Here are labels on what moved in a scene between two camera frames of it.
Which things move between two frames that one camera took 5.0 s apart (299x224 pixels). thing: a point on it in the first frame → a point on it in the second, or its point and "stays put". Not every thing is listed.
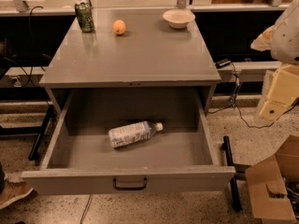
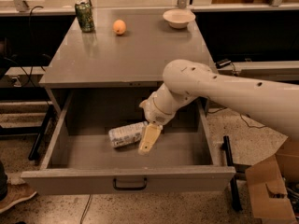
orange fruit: x=119 y=26 stays put
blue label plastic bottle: x=126 y=134 stays put
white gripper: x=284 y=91 → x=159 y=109
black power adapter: x=222 y=63 stays put
